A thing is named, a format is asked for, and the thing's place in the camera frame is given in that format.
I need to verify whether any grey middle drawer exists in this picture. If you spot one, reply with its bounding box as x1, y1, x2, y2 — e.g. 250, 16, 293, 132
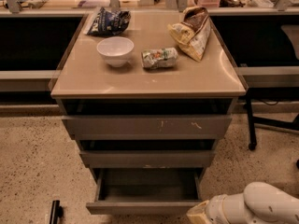
79, 150, 215, 168

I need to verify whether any grey drawer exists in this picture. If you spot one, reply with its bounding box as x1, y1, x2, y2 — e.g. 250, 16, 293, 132
86, 168, 206, 215
79, 150, 215, 168
63, 115, 232, 140

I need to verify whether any grey drawer cabinet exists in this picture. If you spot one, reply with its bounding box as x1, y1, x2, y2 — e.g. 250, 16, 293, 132
49, 9, 249, 185

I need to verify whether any grey top drawer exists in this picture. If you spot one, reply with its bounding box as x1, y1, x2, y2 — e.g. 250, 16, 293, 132
63, 115, 232, 140

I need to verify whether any black caster leg bottom left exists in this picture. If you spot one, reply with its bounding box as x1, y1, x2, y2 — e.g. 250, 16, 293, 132
49, 200, 64, 224

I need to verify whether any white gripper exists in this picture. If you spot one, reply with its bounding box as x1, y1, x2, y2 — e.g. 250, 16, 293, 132
187, 194, 249, 224

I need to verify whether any black table leg frame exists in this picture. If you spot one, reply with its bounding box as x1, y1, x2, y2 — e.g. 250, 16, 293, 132
243, 88, 299, 150

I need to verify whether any white ceramic bowl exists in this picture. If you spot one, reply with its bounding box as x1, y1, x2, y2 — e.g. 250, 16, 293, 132
96, 36, 135, 67

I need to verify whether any crumpled green white packet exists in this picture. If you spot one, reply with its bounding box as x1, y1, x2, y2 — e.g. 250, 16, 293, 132
141, 48, 178, 69

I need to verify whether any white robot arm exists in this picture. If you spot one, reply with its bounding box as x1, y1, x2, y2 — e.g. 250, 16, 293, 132
187, 182, 299, 224

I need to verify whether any blue chip bag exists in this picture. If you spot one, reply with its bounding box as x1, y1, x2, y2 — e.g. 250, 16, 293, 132
85, 7, 131, 36

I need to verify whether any grey bottom drawer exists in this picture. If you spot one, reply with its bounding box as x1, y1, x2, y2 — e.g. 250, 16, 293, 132
86, 168, 206, 215

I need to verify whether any yellow brown chip bag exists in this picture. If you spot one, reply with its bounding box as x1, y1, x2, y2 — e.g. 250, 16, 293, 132
167, 7, 211, 62

